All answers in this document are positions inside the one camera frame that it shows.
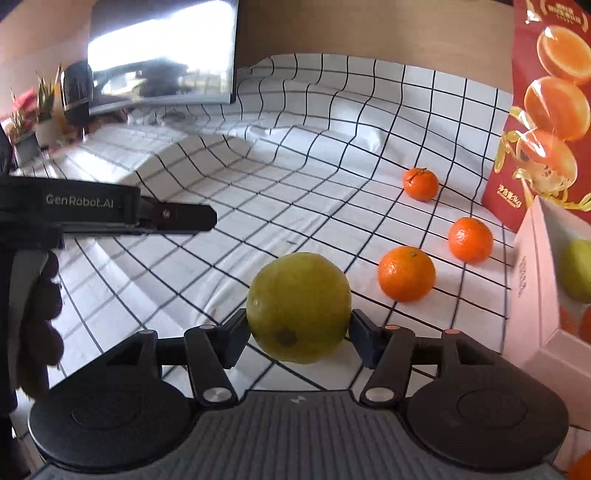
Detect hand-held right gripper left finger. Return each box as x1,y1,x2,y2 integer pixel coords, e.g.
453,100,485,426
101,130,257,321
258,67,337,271
106,308,252,407

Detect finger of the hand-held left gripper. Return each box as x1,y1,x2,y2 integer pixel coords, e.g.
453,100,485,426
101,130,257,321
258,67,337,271
137,198,219,236

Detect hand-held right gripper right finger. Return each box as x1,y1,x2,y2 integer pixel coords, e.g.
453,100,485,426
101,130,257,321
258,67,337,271
348,309,495,408

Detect green guava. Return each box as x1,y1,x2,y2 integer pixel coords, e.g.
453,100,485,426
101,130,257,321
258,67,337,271
246,251,352,365
557,239,591,304

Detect big mandarin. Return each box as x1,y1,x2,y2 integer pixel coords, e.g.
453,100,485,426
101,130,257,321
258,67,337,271
377,246,437,304

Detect mandarin with stem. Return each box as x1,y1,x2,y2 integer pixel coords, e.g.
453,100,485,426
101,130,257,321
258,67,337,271
403,167,440,202

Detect pink cardboard box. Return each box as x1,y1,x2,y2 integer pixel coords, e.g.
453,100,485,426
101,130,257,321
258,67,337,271
501,196,591,418

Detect person's left hand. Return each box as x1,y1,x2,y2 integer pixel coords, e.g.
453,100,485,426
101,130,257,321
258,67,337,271
9,251,64,402

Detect potted snake plant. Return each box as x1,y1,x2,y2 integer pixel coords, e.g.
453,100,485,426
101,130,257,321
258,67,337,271
34,65,63,148
7,90,42,169

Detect black grid white tablecloth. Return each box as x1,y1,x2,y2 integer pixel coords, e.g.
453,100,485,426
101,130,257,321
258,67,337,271
9,53,591,480

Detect dark rounded object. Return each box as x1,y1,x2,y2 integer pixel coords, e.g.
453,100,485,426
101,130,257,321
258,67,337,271
62,60,95,130

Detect black computer monitor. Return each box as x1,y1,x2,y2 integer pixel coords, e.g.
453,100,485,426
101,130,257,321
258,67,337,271
88,0,240,116

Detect red snack bag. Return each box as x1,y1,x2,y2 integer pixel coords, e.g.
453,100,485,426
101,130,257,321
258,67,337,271
481,0,591,234

